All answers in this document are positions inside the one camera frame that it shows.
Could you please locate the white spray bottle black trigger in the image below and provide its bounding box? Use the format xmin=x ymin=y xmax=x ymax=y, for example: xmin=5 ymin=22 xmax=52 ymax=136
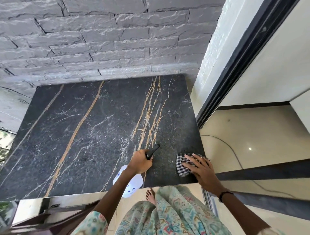
xmin=113 ymin=143 xmax=161 ymax=199

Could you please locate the black white checkered cloth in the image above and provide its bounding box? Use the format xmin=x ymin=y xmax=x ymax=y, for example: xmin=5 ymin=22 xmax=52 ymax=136
xmin=176 ymin=153 xmax=212 ymax=178

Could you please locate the person's left forearm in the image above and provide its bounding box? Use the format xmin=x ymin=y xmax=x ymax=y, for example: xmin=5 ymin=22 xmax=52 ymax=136
xmin=93 ymin=168 xmax=136 ymax=218

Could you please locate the person's bare foot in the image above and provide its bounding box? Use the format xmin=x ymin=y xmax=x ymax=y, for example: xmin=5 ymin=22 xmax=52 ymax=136
xmin=146 ymin=188 xmax=157 ymax=206

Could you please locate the floral patterned dress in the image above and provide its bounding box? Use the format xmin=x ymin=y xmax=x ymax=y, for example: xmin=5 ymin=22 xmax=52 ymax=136
xmin=77 ymin=185 xmax=287 ymax=235

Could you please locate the thin grey cable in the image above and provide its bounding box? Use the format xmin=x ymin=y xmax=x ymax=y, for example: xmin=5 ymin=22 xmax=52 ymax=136
xmin=200 ymin=135 xmax=295 ymax=198

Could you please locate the dark brown wooden furniture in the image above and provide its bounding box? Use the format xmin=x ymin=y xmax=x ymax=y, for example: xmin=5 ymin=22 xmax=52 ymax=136
xmin=0 ymin=200 xmax=100 ymax=235

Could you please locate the person's right forearm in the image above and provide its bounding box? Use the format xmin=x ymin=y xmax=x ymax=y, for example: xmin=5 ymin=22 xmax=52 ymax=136
xmin=209 ymin=182 xmax=271 ymax=235

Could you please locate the person's left hand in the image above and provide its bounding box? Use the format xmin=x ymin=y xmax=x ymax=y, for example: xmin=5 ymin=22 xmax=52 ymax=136
xmin=126 ymin=149 xmax=154 ymax=175

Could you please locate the person's right hand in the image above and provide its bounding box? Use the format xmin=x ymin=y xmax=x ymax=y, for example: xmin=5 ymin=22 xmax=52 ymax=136
xmin=181 ymin=154 xmax=223 ymax=193

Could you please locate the black wristband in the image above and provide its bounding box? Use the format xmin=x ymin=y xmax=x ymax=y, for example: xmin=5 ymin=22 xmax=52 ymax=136
xmin=218 ymin=190 xmax=234 ymax=203

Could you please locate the black door frame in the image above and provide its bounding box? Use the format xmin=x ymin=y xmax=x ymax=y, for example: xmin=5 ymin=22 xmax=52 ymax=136
xmin=196 ymin=0 xmax=301 ymax=130

